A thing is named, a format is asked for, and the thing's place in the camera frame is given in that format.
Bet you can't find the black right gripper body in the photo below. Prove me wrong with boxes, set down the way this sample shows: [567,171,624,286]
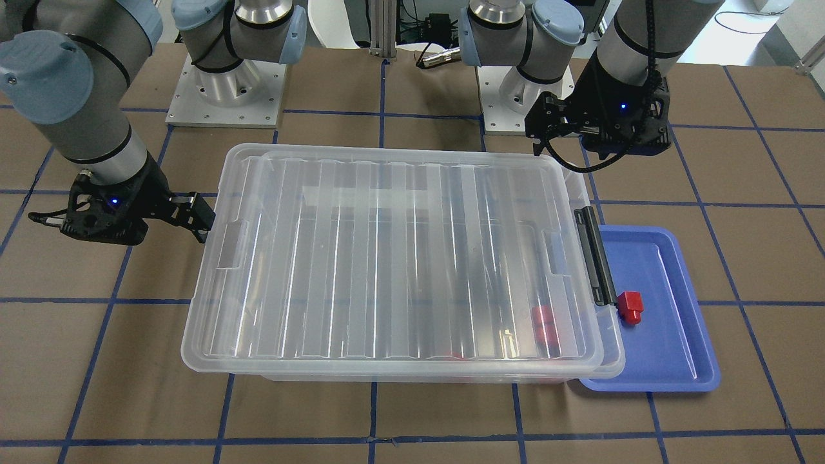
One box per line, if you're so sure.
[28,155,173,246]

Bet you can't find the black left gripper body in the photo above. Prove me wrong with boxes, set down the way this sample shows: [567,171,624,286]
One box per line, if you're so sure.
[525,61,672,160]

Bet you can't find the red block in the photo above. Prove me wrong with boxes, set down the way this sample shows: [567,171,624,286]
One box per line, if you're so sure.
[617,291,645,327]

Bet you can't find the clear plastic box lid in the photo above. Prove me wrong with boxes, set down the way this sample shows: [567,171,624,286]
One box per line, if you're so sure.
[180,143,607,376]

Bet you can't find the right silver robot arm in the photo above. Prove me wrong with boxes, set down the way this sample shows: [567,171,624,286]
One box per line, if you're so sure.
[2,1,309,246]

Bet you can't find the red blocks in box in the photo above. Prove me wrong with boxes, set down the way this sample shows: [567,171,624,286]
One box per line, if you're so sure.
[451,305,561,362]

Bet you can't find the blue plastic tray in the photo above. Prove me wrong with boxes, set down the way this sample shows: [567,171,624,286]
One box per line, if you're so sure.
[581,224,720,392]

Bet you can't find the clear plastic storage box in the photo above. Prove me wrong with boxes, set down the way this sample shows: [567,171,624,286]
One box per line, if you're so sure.
[187,145,627,386]

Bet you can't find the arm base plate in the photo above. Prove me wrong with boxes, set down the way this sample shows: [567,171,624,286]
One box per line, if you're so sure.
[476,66,574,136]
[166,56,289,130]

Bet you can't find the aluminium frame post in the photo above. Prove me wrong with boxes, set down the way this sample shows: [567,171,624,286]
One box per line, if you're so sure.
[367,1,398,62]

